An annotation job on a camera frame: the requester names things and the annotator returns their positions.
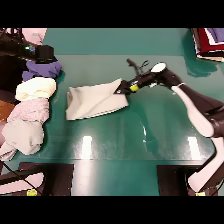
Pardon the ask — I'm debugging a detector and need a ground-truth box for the blue garment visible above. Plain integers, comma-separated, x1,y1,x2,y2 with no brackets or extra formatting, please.
207,28,224,44

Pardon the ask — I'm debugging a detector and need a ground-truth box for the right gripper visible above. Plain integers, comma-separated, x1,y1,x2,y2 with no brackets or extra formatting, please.
114,77,140,96

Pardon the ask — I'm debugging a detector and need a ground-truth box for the grey garment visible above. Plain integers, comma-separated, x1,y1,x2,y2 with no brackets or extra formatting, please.
0,119,45,162

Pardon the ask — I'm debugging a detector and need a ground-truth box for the cream garment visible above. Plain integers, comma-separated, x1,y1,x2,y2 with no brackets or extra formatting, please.
15,76,58,102

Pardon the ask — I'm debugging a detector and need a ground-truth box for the purple garment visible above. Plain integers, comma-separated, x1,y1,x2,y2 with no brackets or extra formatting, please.
21,59,63,82

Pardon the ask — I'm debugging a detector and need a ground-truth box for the pale grey shirt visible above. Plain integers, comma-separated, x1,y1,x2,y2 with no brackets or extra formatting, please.
65,78,130,121

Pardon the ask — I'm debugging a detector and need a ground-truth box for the pink garment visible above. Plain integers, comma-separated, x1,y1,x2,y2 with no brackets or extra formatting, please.
5,97,51,125

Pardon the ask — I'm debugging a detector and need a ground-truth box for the red garment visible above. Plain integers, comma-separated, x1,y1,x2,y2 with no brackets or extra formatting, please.
198,28,224,57

